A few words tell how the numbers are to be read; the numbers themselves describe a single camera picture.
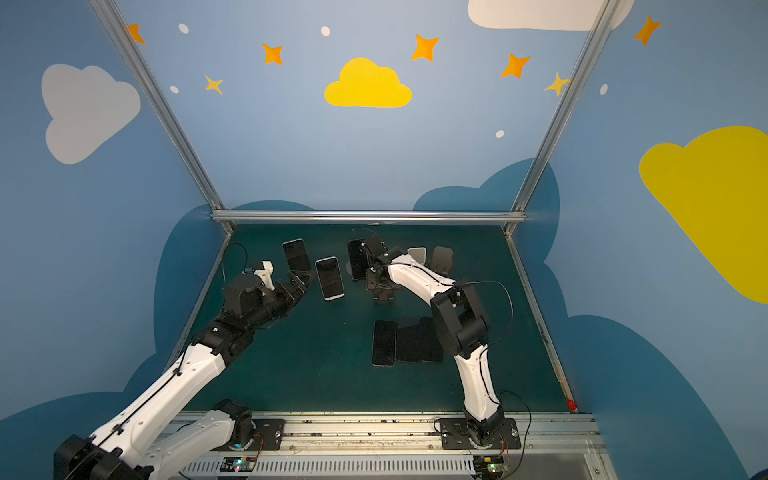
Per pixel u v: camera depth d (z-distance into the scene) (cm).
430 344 86
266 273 71
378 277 74
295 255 97
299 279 69
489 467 71
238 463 71
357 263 108
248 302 57
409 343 90
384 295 99
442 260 107
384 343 91
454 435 75
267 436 75
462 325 54
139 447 41
